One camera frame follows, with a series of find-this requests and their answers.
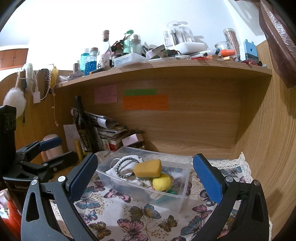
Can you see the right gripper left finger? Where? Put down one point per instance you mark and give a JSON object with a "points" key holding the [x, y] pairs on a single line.
{"points": [[38, 220]]}

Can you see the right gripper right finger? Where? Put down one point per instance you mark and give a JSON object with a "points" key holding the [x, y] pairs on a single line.
{"points": [[251, 221]]}

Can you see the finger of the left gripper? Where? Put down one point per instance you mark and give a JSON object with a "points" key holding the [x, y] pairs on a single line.
{"points": [[55, 164], [39, 146]]}

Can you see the floral fabric scrunchie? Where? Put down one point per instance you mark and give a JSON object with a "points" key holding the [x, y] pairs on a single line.
{"points": [[147, 183]]}

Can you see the yellow sponge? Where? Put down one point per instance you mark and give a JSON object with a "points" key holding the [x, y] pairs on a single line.
{"points": [[148, 169]]}

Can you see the white cloth mask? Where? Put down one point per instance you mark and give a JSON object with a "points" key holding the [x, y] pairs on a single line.
{"points": [[133, 180]]}

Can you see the white mug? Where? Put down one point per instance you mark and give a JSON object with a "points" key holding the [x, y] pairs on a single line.
{"points": [[53, 152]]}

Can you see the white handwritten note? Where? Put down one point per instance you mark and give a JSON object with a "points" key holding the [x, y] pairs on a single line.
{"points": [[72, 136]]}

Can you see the dark wine bottle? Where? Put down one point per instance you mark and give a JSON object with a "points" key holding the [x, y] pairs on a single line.
{"points": [[85, 128]]}

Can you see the stack of papers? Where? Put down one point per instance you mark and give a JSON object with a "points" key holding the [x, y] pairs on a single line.
{"points": [[109, 132]]}

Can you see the white fluffy pompom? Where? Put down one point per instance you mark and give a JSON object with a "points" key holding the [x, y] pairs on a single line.
{"points": [[15, 98]]}

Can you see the beaded black headband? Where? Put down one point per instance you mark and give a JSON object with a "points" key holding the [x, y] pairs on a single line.
{"points": [[123, 169]]}

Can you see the butterfly print tablecloth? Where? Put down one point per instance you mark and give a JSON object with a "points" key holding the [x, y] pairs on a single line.
{"points": [[113, 216]]}

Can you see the pink notepad block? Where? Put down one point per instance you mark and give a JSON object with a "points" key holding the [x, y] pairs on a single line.
{"points": [[132, 139]]}

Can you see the pink sticky note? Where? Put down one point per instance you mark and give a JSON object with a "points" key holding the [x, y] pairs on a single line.
{"points": [[106, 94]]}

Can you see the teal knitted cloth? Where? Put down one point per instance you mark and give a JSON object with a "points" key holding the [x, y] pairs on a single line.
{"points": [[172, 194]]}

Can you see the green sticky note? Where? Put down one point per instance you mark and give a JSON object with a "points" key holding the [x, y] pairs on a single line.
{"points": [[140, 92]]}

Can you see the blue liquid bottle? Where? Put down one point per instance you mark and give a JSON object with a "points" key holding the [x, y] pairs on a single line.
{"points": [[91, 61]]}

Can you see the clear plastic bin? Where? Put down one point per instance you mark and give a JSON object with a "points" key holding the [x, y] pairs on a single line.
{"points": [[178, 167]]}

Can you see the orange sticky note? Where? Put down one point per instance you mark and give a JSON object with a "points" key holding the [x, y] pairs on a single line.
{"points": [[146, 102]]}

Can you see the white plastic container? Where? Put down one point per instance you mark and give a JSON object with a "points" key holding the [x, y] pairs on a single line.
{"points": [[129, 59]]}

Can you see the wooden shelf board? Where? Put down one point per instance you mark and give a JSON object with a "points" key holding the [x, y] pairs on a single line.
{"points": [[165, 69]]}

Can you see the blue pencil sharpener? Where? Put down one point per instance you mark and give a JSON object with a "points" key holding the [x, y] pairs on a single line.
{"points": [[250, 50]]}

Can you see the brown plastic bag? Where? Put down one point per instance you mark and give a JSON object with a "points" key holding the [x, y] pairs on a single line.
{"points": [[276, 21]]}

